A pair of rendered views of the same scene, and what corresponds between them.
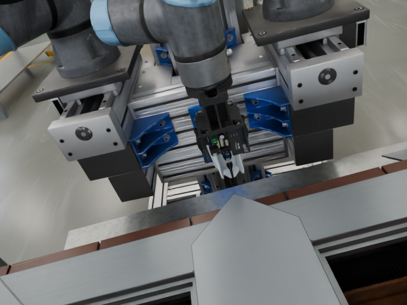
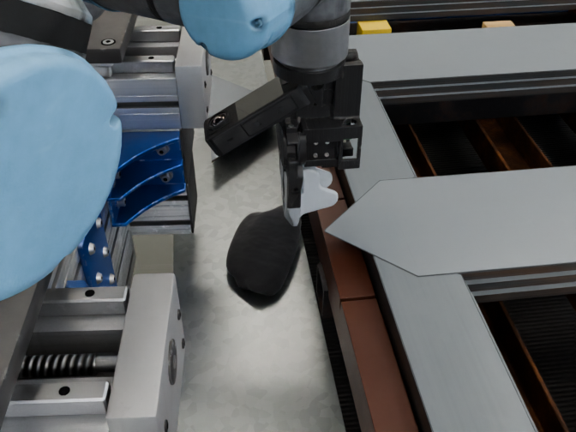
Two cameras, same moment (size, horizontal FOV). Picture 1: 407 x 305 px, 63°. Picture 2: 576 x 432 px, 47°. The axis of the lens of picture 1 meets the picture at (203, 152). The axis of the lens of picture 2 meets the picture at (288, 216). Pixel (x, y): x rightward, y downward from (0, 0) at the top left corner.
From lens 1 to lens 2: 81 cm
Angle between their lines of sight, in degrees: 75
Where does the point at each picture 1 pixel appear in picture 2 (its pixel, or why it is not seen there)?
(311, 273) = (456, 183)
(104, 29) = (282, 14)
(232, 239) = (411, 235)
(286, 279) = (465, 199)
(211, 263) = (447, 255)
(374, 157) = not seen: hidden behind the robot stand
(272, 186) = (197, 285)
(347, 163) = not seen: hidden behind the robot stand
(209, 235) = (401, 256)
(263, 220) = (381, 207)
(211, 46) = not seen: outside the picture
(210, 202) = (199, 377)
